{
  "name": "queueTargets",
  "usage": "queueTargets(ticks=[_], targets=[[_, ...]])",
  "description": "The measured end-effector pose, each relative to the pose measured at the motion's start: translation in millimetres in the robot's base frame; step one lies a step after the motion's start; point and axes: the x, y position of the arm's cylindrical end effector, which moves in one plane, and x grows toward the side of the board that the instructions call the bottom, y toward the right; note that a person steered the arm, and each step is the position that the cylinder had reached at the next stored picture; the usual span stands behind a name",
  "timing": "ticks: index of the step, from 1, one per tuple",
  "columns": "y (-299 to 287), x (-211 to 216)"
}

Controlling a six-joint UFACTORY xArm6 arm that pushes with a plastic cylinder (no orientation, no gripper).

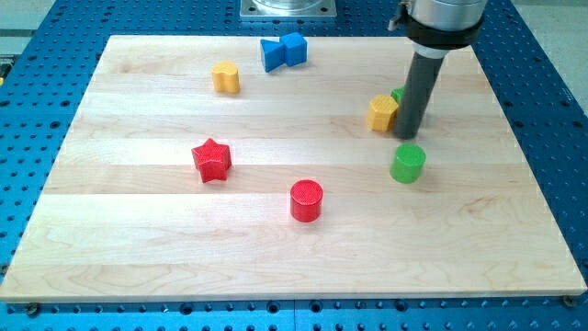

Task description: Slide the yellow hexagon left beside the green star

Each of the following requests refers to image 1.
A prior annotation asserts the blue triangle block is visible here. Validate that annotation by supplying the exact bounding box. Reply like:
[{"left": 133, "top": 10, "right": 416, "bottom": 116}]
[{"left": 260, "top": 39, "right": 286, "bottom": 73}]

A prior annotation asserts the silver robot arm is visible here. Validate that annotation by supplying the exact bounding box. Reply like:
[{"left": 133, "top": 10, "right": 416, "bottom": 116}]
[{"left": 388, "top": 0, "right": 487, "bottom": 140}]

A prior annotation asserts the blue cube block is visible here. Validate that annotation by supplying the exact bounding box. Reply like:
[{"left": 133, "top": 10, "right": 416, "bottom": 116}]
[{"left": 279, "top": 32, "right": 308, "bottom": 66}]

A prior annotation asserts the yellow heart block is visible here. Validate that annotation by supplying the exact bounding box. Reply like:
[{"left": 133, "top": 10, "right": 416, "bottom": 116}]
[{"left": 211, "top": 61, "right": 241, "bottom": 94}]

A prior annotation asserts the green cylinder block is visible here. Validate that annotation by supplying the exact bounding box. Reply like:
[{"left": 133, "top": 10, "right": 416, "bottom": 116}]
[{"left": 390, "top": 143, "right": 426, "bottom": 184}]

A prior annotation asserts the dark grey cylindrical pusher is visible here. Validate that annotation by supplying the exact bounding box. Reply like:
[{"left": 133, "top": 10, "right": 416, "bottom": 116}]
[{"left": 394, "top": 52, "right": 444, "bottom": 140}]

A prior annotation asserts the yellow hexagon block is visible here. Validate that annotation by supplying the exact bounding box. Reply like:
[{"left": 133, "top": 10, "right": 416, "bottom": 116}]
[{"left": 367, "top": 95, "right": 399, "bottom": 132}]

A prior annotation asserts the red star block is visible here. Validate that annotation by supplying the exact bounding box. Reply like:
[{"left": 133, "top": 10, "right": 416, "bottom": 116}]
[{"left": 191, "top": 139, "right": 232, "bottom": 183}]

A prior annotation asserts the red cylinder block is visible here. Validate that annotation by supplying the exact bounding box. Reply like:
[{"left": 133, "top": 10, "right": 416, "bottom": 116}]
[{"left": 290, "top": 179, "right": 323, "bottom": 223}]

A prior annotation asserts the blue perforated table plate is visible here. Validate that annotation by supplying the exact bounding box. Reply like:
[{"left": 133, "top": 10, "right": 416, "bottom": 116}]
[{"left": 1, "top": 0, "right": 587, "bottom": 330}]

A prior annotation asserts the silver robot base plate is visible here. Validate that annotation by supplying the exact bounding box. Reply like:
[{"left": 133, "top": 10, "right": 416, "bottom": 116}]
[{"left": 240, "top": 0, "right": 337, "bottom": 18}]

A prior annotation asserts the green star block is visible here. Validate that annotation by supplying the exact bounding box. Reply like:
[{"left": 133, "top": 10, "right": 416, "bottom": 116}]
[{"left": 390, "top": 87, "right": 404, "bottom": 105}]

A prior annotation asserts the wooden board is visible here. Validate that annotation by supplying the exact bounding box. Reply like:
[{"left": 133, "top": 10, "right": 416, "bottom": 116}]
[{"left": 1, "top": 35, "right": 586, "bottom": 302}]

